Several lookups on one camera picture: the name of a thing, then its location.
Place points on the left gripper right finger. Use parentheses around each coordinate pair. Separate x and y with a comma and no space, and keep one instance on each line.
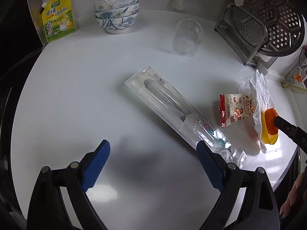
(213,165)

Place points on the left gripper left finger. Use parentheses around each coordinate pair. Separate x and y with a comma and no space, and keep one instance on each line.
(92,164)

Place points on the orange mandarin peel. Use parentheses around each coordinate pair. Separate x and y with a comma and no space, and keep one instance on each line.
(270,115)

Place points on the person's right hand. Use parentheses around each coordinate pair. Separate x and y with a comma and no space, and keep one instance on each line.
(295,194)

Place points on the gas valve with orange knob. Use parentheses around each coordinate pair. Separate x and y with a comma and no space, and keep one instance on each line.
(294,77)

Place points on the red white snack wrapper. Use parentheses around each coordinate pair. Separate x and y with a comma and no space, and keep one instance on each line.
(236,107)

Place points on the clear plastic blister package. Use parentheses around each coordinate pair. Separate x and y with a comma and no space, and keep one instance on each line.
(181,115)

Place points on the metal dish rack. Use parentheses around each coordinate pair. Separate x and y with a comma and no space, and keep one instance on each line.
(244,33)

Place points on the perforated steel steamer tray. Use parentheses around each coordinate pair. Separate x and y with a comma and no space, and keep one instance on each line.
(284,23)

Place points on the clear plastic cup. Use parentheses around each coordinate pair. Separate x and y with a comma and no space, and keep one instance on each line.
(188,33)

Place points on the bottom floral ceramic bowl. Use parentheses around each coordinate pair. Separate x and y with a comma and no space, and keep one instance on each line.
(116,25)

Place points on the floral ceramic bowl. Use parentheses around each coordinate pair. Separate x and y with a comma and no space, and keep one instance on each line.
(111,11)
(116,25)
(116,2)

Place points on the yellow green seasoning pouch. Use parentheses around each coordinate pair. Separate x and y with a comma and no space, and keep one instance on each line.
(57,19)

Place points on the middle floral ceramic bowl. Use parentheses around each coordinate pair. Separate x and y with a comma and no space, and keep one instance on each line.
(111,11)

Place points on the top floral ceramic bowl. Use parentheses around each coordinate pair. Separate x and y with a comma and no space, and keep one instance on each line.
(116,2)

